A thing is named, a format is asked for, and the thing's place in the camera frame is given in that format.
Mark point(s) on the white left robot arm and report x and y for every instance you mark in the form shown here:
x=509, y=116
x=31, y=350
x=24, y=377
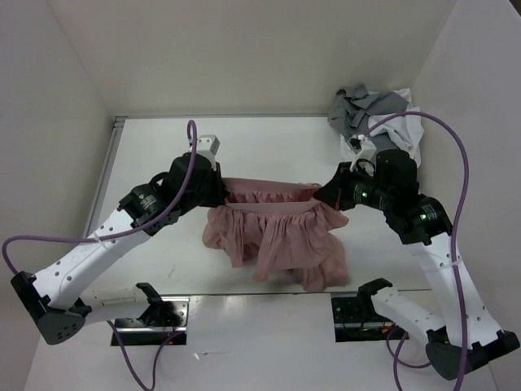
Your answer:
x=58, y=298

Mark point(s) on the pink pleated skirt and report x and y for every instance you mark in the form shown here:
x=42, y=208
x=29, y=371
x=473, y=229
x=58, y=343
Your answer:
x=280, y=227

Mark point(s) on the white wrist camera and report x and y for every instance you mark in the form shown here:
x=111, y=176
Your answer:
x=208, y=145
x=358, y=148

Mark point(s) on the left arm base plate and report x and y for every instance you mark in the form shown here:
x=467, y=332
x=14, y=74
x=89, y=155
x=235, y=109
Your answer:
x=136, y=332

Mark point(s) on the white crumpled skirt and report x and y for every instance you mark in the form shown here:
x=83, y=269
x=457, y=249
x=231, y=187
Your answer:
x=403, y=132

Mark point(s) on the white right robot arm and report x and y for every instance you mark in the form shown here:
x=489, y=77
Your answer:
x=465, y=336

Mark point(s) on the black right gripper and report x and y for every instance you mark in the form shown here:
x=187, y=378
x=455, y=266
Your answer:
x=334, y=191

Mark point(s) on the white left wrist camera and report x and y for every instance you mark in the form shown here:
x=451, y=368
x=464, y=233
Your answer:
x=208, y=145

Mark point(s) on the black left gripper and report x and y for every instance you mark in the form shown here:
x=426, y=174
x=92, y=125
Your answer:
x=221, y=191

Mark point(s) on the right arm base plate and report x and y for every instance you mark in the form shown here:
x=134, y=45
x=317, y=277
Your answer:
x=352, y=323

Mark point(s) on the grey crumpled skirt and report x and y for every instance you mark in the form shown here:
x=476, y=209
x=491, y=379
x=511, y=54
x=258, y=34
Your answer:
x=354, y=106

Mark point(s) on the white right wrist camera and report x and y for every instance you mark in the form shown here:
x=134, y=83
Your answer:
x=358, y=148

